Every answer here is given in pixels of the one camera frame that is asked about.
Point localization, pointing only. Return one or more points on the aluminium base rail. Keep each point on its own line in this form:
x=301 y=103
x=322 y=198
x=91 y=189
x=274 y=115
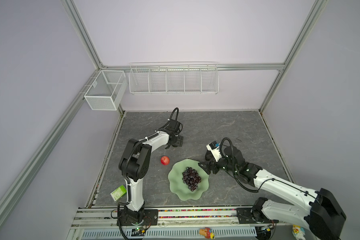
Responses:
x=210 y=216

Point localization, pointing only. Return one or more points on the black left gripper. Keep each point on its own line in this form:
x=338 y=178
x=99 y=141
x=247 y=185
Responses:
x=179 y=141

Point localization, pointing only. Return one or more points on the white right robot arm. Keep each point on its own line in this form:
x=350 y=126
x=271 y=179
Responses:
x=318 y=211

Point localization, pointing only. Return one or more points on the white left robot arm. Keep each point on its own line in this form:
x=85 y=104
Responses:
x=135 y=162

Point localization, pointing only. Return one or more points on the white mesh box basket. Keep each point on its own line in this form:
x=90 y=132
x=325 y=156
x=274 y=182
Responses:
x=106 y=90

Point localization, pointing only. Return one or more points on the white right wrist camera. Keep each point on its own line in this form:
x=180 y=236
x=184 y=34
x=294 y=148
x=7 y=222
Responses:
x=213 y=152

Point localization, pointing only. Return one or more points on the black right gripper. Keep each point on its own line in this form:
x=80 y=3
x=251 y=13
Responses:
x=212 y=162

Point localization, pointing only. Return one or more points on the red fake apple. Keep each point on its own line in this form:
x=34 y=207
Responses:
x=165 y=160

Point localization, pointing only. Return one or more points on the white wire wall rack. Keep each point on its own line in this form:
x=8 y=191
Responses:
x=174 y=78

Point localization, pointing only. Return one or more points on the white yellow toy figure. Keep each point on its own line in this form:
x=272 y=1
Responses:
x=298 y=233

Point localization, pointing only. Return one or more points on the green white small box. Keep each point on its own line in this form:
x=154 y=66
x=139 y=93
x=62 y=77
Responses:
x=118 y=193

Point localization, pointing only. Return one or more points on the dark purple fake grapes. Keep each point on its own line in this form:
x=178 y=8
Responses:
x=191 y=178

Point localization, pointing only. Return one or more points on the green wavy fruit bowl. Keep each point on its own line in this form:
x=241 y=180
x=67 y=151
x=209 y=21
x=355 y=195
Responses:
x=179 y=188

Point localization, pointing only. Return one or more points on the colourful toy figure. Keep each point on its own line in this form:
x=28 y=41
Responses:
x=207 y=233

